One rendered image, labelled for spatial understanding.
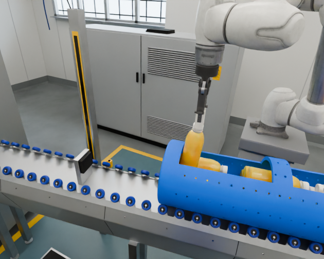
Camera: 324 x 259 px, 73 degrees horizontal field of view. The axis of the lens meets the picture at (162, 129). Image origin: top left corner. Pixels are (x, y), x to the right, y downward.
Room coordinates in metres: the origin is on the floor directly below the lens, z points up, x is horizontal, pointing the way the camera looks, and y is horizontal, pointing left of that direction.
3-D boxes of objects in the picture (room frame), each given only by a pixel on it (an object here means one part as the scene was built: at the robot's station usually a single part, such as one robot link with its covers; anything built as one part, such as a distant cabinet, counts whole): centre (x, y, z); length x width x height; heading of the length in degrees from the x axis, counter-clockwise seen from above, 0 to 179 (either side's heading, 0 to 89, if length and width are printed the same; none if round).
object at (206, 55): (0.73, -0.14, 1.61); 0.09 x 0.09 x 0.06
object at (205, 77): (0.73, -0.14, 1.53); 0.08 x 0.07 x 0.09; 166
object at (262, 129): (1.26, -0.68, 1.09); 0.22 x 0.18 x 0.06; 73
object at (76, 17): (1.23, 0.46, 0.85); 0.06 x 0.06 x 1.70; 76
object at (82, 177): (0.87, 0.38, 1.00); 0.10 x 0.04 x 0.15; 166
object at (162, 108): (2.88, 0.19, 0.72); 2.15 x 0.54 x 1.45; 66
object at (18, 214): (1.10, 1.04, 0.31); 0.06 x 0.06 x 0.63; 76
